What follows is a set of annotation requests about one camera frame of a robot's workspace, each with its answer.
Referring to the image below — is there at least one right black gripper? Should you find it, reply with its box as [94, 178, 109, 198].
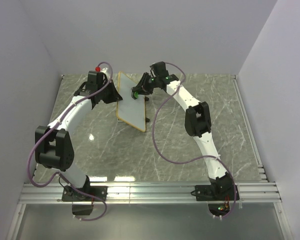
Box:
[131, 74, 158, 98]

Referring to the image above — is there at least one yellow framed whiteboard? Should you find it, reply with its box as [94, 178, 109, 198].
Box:
[116, 71, 147, 133]

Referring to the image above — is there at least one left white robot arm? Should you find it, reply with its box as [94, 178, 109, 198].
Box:
[31, 67, 123, 201]

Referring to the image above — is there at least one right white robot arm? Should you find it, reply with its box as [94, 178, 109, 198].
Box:
[131, 61, 237, 200]

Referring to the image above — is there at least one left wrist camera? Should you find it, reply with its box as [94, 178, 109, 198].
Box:
[95, 66, 112, 80]

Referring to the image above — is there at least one aluminium right side rail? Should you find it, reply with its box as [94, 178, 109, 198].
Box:
[231, 75, 269, 182]

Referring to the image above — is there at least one aluminium rail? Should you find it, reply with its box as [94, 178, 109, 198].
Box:
[18, 182, 282, 205]
[231, 75, 269, 182]

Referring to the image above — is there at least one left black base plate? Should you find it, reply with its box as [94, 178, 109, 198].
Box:
[61, 185, 108, 202]

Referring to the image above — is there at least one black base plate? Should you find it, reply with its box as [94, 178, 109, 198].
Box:
[61, 185, 108, 202]
[190, 184, 235, 202]

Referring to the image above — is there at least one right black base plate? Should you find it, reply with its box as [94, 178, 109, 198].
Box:
[190, 184, 235, 202]

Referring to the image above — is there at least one aluminium front rail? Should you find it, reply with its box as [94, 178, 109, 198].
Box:
[18, 182, 282, 205]

